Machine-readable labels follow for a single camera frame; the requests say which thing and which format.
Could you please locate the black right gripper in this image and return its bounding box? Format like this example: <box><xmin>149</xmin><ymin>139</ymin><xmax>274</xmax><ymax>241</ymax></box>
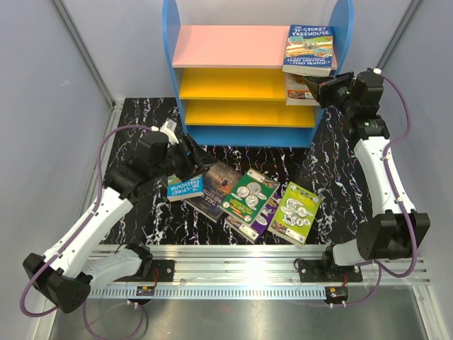
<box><xmin>302</xmin><ymin>71</ymin><xmax>356</xmax><ymax>117</ymax></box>

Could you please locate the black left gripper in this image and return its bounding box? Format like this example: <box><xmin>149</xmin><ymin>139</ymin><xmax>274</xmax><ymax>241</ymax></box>
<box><xmin>151</xmin><ymin>133</ymin><xmax>219</xmax><ymax>182</ymax></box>

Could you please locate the yellow 130-storey treehouse book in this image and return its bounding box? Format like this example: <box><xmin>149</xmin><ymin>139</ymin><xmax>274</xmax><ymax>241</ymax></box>
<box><xmin>285</xmin><ymin>73</ymin><xmax>319</xmax><ymax>106</ymax></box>

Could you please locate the blue 91-storey treehouse book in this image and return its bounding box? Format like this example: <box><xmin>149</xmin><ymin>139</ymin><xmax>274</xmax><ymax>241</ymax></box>
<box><xmin>282</xmin><ymin>25</ymin><xmax>334</xmax><ymax>77</ymax></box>

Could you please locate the light blue 26-storey book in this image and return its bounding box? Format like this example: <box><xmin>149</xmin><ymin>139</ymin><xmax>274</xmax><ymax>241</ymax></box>
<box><xmin>167</xmin><ymin>175</ymin><xmax>204</xmax><ymax>202</ymax></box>

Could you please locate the lime green treehouse book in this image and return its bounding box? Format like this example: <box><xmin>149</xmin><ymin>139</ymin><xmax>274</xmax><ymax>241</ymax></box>
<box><xmin>268</xmin><ymin>182</ymin><xmax>321</xmax><ymax>246</ymax></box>

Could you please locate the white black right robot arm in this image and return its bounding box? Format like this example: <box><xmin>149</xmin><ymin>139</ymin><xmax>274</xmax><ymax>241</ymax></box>
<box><xmin>304</xmin><ymin>68</ymin><xmax>430</xmax><ymax>281</ymax></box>

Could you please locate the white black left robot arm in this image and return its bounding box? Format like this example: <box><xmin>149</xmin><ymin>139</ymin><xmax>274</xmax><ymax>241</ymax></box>
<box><xmin>20</xmin><ymin>127</ymin><xmax>217</xmax><ymax>317</ymax></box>

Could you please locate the dark tale of two cities book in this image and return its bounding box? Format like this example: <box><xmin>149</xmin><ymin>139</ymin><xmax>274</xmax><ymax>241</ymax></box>
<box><xmin>185</xmin><ymin>161</ymin><xmax>242</xmax><ymax>222</ymax></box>

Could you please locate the blue pink yellow bookshelf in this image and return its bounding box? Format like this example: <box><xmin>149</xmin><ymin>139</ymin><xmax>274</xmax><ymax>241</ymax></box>
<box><xmin>161</xmin><ymin>0</ymin><xmax>355</xmax><ymax>149</ymax></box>

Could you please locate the purple treehouse book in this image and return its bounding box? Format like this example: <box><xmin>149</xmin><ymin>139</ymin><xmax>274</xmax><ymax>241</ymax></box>
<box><xmin>225</xmin><ymin>194</ymin><xmax>282</xmax><ymax>243</ymax></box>

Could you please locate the left small circuit board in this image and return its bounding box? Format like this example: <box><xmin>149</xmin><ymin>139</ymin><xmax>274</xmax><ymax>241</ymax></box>
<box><xmin>136</xmin><ymin>285</ymin><xmax>155</xmax><ymax>297</ymax></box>

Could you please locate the small circuit board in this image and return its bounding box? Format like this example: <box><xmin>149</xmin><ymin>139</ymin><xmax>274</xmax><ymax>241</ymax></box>
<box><xmin>326</xmin><ymin>286</ymin><xmax>349</xmax><ymax>301</ymax></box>
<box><xmin>136</xmin><ymin>285</ymin><xmax>155</xmax><ymax>297</ymax></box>

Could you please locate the right small circuit board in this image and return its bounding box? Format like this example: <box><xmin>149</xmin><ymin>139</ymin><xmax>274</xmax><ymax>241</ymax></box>
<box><xmin>326</xmin><ymin>286</ymin><xmax>349</xmax><ymax>301</ymax></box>

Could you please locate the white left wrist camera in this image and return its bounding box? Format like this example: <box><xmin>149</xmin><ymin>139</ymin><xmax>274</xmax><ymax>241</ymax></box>
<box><xmin>159</xmin><ymin>118</ymin><xmax>178</xmax><ymax>145</ymax></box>

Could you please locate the aluminium mounting rail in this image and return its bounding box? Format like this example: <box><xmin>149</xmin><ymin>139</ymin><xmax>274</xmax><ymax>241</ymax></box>
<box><xmin>89</xmin><ymin>244</ymin><xmax>431</xmax><ymax>286</ymax></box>

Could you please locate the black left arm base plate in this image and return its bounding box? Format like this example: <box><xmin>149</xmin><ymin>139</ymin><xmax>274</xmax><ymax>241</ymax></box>
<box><xmin>115</xmin><ymin>259</ymin><xmax>176</xmax><ymax>283</ymax></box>

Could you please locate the slotted grey cable duct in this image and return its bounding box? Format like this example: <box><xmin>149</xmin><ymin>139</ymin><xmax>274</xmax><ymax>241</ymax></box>
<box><xmin>89</xmin><ymin>284</ymin><xmax>326</xmax><ymax>300</ymax></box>

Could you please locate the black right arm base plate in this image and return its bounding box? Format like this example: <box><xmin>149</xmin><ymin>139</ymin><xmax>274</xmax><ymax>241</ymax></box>
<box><xmin>293</xmin><ymin>259</ymin><xmax>363</xmax><ymax>283</ymax></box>

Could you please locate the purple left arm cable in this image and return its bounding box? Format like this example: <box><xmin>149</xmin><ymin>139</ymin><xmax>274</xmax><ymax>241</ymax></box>
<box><xmin>19</xmin><ymin>124</ymin><xmax>153</xmax><ymax>338</ymax></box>

